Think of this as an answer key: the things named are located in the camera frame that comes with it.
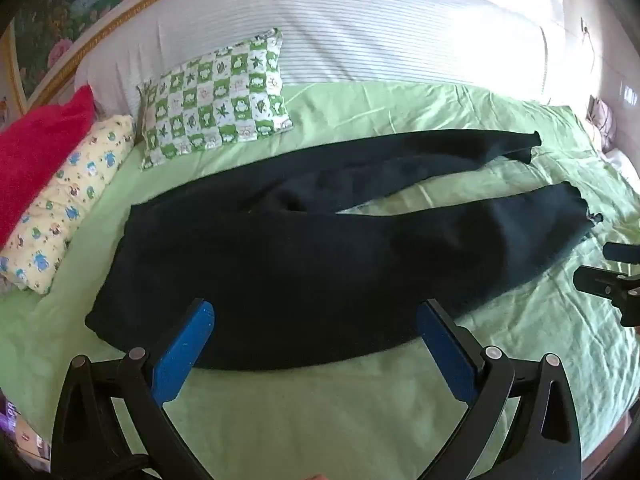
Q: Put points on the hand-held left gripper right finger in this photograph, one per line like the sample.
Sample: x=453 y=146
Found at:
x=447 y=355

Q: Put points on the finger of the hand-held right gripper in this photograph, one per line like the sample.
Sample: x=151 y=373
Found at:
x=597 y=282
x=622 y=251

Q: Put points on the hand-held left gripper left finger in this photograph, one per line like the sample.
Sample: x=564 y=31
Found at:
x=182 y=352

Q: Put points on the black pants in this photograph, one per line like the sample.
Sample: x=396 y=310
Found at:
x=300 y=270

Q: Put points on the pink cloth bundle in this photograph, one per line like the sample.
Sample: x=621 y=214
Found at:
x=607 y=125

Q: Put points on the green bed sheet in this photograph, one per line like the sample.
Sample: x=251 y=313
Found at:
x=325 y=420

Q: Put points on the purple printed packet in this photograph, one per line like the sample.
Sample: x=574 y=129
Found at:
x=12 y=422

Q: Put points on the yellow cartoon print pillow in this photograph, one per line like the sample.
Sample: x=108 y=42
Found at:
x=65 y=200

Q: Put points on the red pillow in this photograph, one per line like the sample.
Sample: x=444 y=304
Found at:
x=35 y=155

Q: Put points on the green checked pillow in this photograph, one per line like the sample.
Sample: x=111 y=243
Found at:
x=215 y=95

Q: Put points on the white striped headboard cover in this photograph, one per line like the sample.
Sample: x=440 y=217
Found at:
x=375 y=35

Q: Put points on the gold framed flower painting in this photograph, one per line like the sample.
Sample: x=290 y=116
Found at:
x=65 y=15

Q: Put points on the wall socket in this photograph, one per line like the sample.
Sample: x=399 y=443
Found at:
x=584 y=26

